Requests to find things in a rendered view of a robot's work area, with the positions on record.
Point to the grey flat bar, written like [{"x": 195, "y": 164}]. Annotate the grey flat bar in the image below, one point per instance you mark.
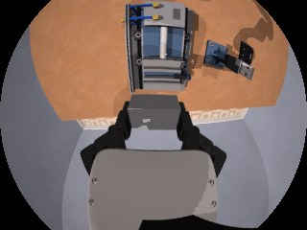
[
  {"x": 161, "y": 69},
  {"x": 159, "y": 78}
]

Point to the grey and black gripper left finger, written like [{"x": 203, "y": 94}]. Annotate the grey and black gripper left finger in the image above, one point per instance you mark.
[{"x": 115, "y": 138}]

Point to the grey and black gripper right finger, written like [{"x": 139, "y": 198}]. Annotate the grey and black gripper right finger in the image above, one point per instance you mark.
[{"x": 193, "y": 140}]

